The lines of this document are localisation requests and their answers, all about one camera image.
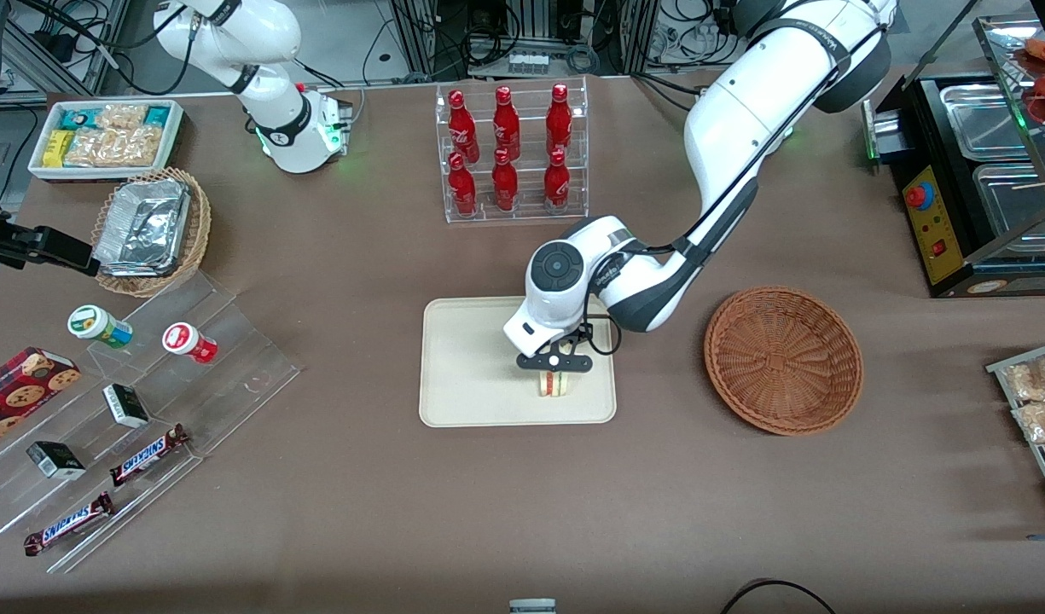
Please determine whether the red lid snack cup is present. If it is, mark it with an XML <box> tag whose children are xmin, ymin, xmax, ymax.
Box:
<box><xmin>162</xmin><ymin>321</ymin><xmax>219</xmax><ymax>365</ymax></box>

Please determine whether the clear acrylic stepped display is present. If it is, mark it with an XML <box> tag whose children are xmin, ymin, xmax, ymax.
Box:
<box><xmin>0</xmin><ymin>270</ymin><xmax>303</xmax><ymax>575</ymax></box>

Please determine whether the cream plastic tray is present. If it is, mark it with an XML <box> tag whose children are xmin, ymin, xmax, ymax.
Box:
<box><xmin>418</xmin><ymin>295</ymin><xmax>618</xmax><ymax>428</ymax></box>

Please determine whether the white snack bin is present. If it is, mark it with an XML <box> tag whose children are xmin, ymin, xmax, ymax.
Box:
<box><xmin>28</xmin><ymin>99</ymin><xmax>186</xmax><ymax>182</ymax></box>

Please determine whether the red cookie box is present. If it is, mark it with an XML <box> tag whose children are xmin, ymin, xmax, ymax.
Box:
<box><xmin>0</xmin><ymin>346</ymin><xmax>82</xmax><ymax>454</ymax></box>

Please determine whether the green lid snack cup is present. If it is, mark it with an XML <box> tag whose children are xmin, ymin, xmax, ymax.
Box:
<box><xmin>67</xmin><ymin>304</ymin><xmax>134</xmax><ymax>350</ymax></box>

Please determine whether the small black carton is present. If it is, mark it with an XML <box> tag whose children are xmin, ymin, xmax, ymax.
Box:
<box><xmin>26</xmin><ymin>440</ymin><xmax>87</xmax><ymax>481</ymax></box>
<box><xmin>102</xmin><ymin>383</ymin><xmax>151</xmax><ymax>429</ymax></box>

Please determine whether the triangular sandwich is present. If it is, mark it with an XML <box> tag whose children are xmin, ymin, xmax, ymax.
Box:
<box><xmin>536</xmin><ymin>368</ymin><xmax>577</xmax><ymax>400</ymax></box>

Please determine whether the grey wire rack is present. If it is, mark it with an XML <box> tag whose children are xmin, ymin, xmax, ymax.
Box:
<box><xmin>986</xmin><ymin>339</ymin><xmax>1045</xmax><ymax>523</ymax></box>

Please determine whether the Snickers chocolate bar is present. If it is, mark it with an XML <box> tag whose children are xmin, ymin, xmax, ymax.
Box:
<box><xmin>109</xmin><ymin>423</ymin><xmax>190</xmax><ymax>488</ymax></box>
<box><xmin>23</xmin><ymin>491</ymin><xmax>115</xmax><ymax>558</ymax></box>

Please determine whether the light wicker basket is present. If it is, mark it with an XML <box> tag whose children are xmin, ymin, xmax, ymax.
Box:
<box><xmin>90</xmin><ymin>167</ymin><xmax>212</xmax><ymax>298</ymax></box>

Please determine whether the clear acrylic bottle rack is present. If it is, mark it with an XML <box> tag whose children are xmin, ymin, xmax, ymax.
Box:
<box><xmin>434</xmin><ymin>76</ymin><xmax>589</xmax><ymax>225</ymax></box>

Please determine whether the aluminium equipment frame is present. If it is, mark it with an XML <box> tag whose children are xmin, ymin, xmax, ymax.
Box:
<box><xmin>389</xmin><ymin>0</ymin><xmax>661</xmax><ymax>79</ymax></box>

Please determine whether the red cola bottle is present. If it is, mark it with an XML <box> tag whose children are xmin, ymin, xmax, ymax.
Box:
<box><xmin>447</xmin><ymin>89</ymin><xmax>481</xmax><ymax>165</ymax></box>
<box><xmin>491</xmin><ymin>147</ymin><xmax>520</xmax><ymax>213</ymax></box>
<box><xmin>545</xmin><ymin>83</ymin><xmax>574</xmax><ymax>156</ymax></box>
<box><xmin>447</xmin><ymin>152</ymin><xmax>479</xmax><ymax>217</ymax></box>
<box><xmin>492</xmin><ymin>85</ymin><xmax>522</xmax><ymax>161</ymax></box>
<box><xmin>543</xmin><ymin>148</ymin><xmax>572</xmax><ymax>213</ymax></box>

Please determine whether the black hot food case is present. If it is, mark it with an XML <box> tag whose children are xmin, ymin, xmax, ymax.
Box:
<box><xmin>862</xmin><ymin>13</ymin><xmax>1045</xmax><ymax>299</ymax></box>

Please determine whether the brown wicker basket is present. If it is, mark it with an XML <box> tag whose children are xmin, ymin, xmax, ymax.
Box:
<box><xmin>703</xmin><ymin>285</ymin><xmax>865</xmax><ymax>437</ymax></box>

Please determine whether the large clear cracker bag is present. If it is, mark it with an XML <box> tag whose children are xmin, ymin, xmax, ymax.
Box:
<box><xmin>65</xmin><ymin>126</ymin><xmax>163</xmax><ymax>169</ymax></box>

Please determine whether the black cable loop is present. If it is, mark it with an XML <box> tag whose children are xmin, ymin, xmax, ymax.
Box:
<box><xmin>719</xmin><ymin>579</ymin><xmax>839</xmax><ymax>614</ymax></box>

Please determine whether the clear bag of snacks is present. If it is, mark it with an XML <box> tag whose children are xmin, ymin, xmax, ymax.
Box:
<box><xmin>1012</xmin><ymin>398</ymin><xmax>1045</xmax><ymax>445</ymax></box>
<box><xmin>1002</xmin><ymin>355</ymin><xmax>1045</xmax><ymax>403</ymax></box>

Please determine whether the steel food pan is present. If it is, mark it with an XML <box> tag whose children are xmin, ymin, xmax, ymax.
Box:
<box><xmin>972</xmin><ymin>162</ymin><xmax>1045</xmax><ymax>257</ymax></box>
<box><xmin>938</xmin><ymin>83</ymin><xmax>1033</xmax><ymax>163</ymax></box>

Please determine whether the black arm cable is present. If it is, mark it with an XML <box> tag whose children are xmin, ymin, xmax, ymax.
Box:
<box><xmin>573</xmin><ymin>21</ymin><xmax>883</xmax><ymax>357</ymax></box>

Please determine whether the small clear cracker bag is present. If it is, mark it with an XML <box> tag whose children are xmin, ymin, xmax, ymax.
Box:
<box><xmin>96</xmin><ymin>103</ymin><xmax>149</xmax><ymax>130</ymax></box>

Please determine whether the aluminium foil tray stack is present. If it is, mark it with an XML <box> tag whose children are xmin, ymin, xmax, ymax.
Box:
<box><xmin>93</xmin><ymin>178</ymin><xmax>191</xmax><ymax>277</ymax></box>

